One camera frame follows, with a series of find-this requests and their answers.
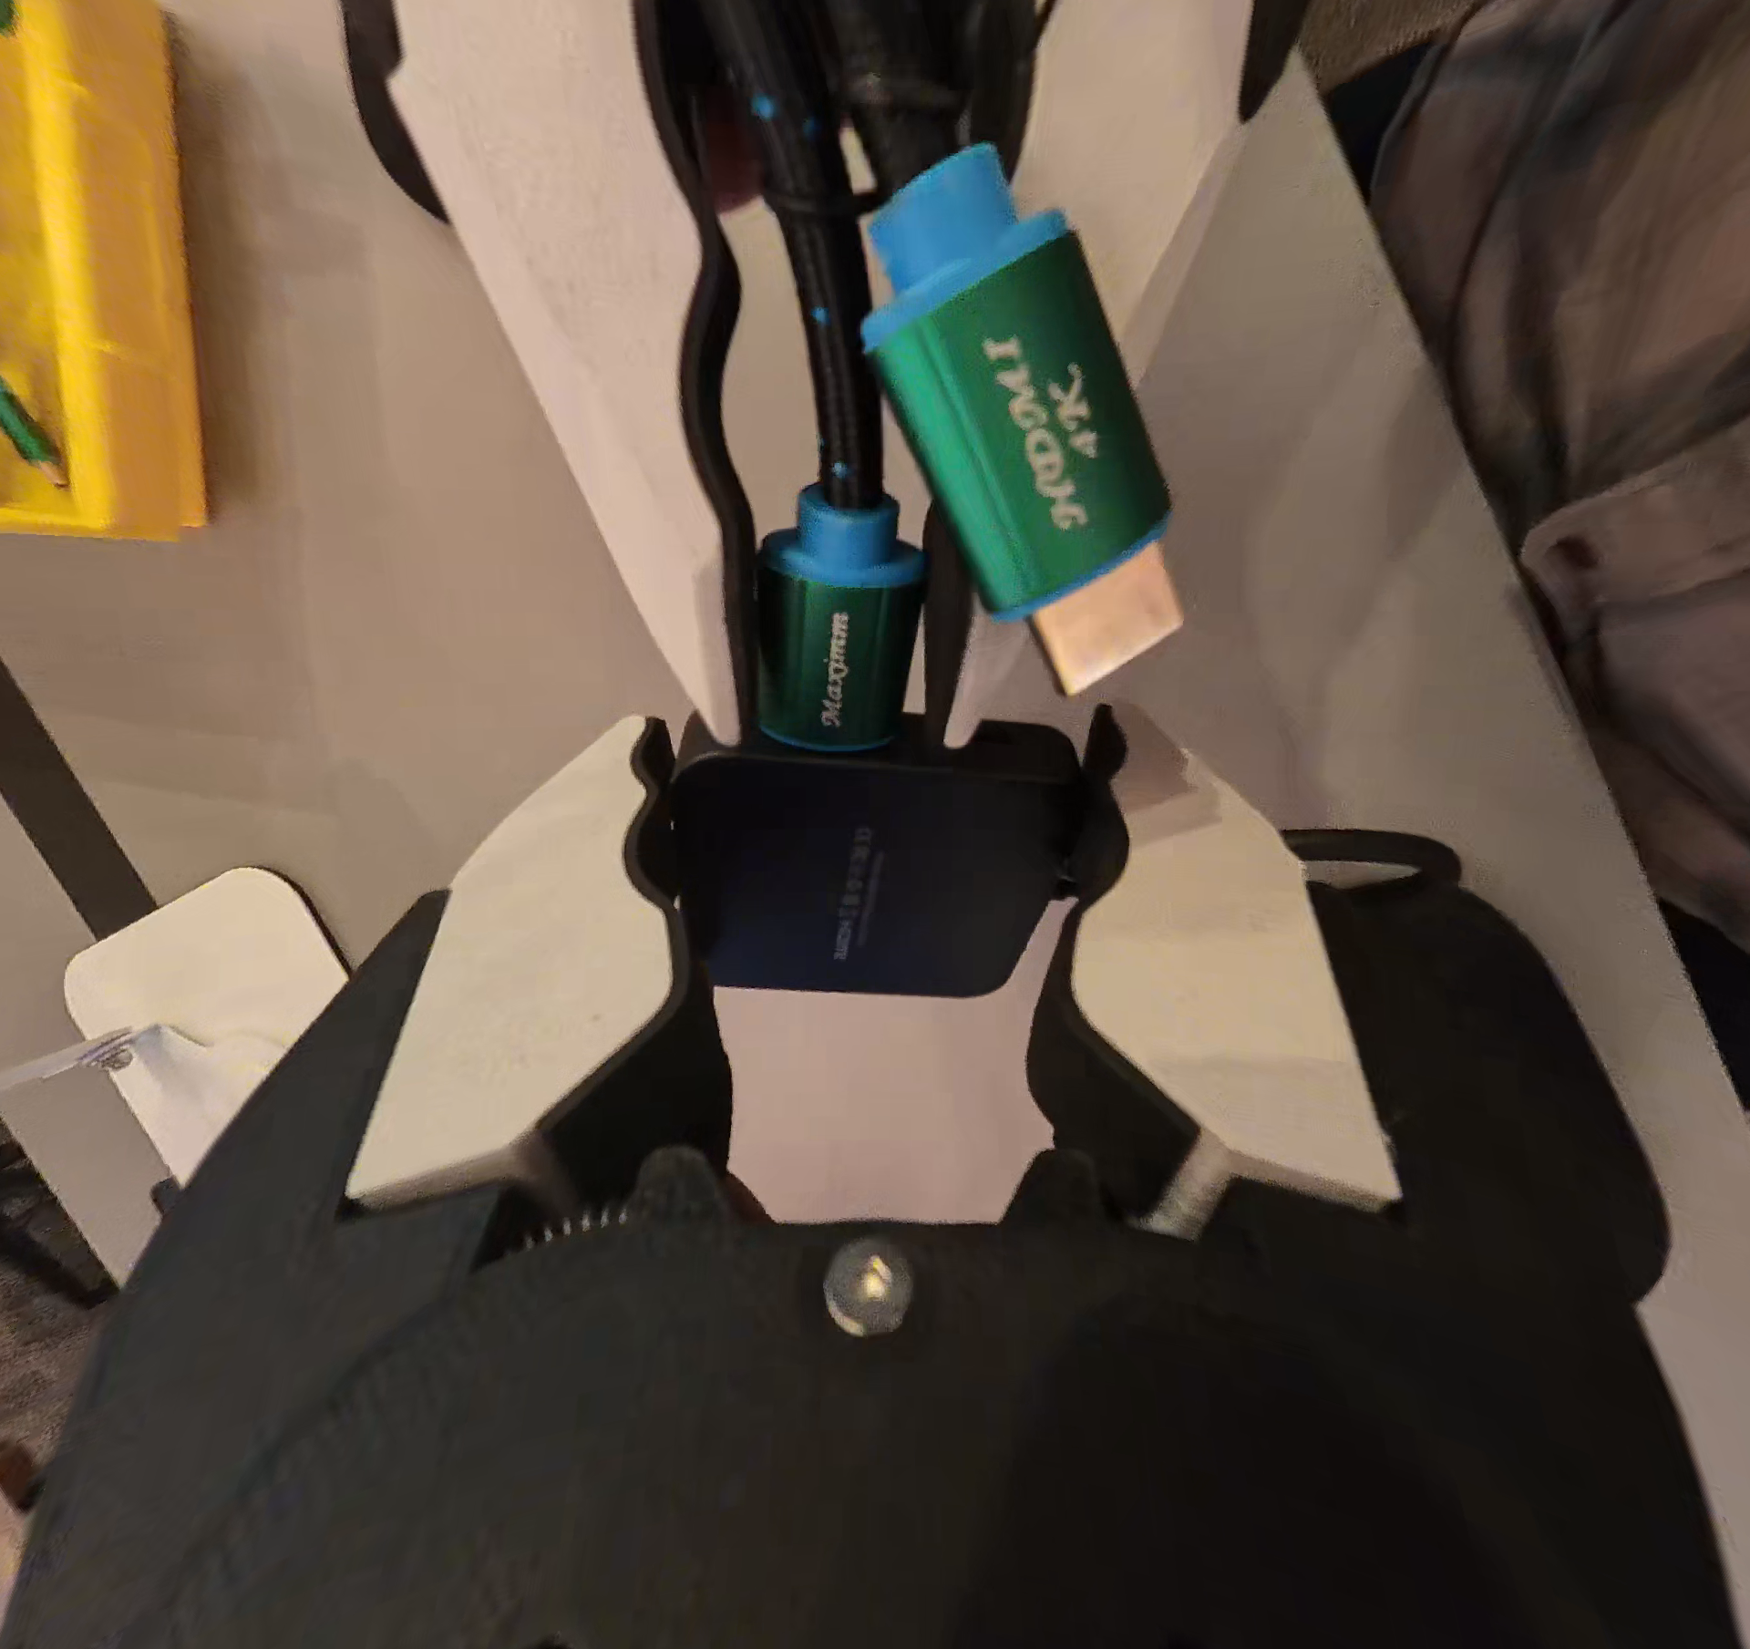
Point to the person's right forearm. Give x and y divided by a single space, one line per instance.
1573 172

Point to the black hdmi hub box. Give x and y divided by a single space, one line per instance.
876 884

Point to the black panel on white stand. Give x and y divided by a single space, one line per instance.
205 966

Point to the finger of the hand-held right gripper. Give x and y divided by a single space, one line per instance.
548 240
1147 64

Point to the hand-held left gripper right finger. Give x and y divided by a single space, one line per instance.
1202 992

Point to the yellow plastic bin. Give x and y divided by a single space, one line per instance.
97 240

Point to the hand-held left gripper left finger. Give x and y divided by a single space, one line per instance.
533 966

